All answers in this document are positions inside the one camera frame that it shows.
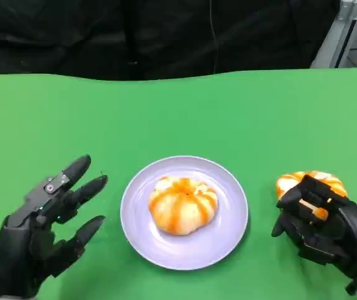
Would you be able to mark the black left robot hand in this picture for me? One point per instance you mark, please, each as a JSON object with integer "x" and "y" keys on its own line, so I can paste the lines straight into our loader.
{"x": 18, "y": 243}

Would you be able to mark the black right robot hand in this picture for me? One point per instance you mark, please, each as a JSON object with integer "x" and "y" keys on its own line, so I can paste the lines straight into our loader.
{"x": 344, "y": 234}

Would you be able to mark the orange white toy bread roll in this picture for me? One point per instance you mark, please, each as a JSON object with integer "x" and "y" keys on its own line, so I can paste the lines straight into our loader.
{"x": 286, "y": 184}
{"x": 181, "y": 209}

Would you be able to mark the lilac plate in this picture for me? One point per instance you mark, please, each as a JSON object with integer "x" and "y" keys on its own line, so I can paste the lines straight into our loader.
{"x": 140, "y": 234}

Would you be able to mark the green table cloth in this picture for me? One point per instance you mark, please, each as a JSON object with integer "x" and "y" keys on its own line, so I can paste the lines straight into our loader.
{"x": 178, "y": 118}

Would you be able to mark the black backdrop curtain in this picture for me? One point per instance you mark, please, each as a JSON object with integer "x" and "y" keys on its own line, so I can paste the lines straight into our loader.
{"x": 72, "y": 31}

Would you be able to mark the aluminium frame post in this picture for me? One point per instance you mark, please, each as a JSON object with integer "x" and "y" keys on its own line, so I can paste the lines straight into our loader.
{"x": 331, "y": 40}

